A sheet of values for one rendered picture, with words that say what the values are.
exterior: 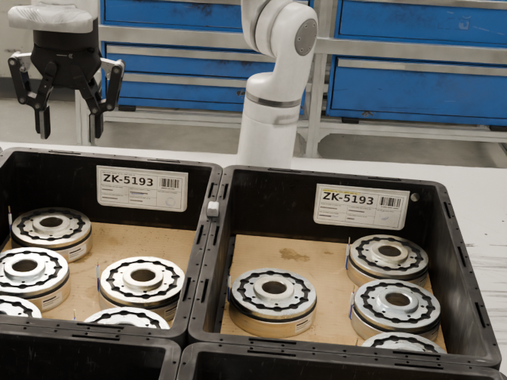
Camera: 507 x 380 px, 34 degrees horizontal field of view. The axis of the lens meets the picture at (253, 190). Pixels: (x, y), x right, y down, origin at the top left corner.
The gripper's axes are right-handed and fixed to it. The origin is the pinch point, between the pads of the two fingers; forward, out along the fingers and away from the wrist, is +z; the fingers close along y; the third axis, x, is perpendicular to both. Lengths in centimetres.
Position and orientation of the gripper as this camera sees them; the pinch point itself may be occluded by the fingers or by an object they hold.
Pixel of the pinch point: (69, 127)
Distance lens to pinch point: 106.2
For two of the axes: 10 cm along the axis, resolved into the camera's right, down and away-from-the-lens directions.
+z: -0.6, 8.9, 4.4
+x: -0.5, 4.4, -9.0
